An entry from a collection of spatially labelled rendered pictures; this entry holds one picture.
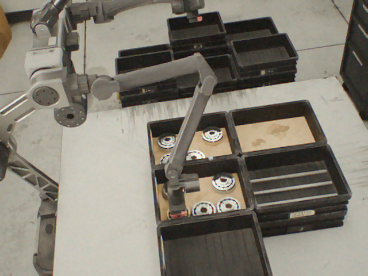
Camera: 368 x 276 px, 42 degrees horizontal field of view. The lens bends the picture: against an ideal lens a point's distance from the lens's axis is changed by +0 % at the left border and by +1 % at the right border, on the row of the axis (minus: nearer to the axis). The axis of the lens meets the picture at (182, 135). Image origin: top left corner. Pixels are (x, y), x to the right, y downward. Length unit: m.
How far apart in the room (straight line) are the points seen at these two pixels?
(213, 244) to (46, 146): 2.03
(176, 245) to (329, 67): 2.56
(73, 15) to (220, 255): 1.17
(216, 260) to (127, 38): 3.04
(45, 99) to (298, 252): 1.20
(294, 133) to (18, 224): 1.87
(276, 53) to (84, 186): 1.71
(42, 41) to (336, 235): 1.45
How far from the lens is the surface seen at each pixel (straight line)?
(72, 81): 1.75
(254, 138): 2.36
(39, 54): 1.86
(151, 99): 3.23
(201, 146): 2.33
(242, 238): 2.01
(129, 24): 4.82
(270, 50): 3.49
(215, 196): 2.13
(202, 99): 1.77
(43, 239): 2.90
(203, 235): 2.02
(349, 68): 3.78
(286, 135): 2.38
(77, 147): 2.63
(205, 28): 3.73
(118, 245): 2.20
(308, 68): 4.15
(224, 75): 3.45
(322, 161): 2.29
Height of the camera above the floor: 2.53
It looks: 45 degrees down
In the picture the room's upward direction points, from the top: 7 degrees counter-clockwise
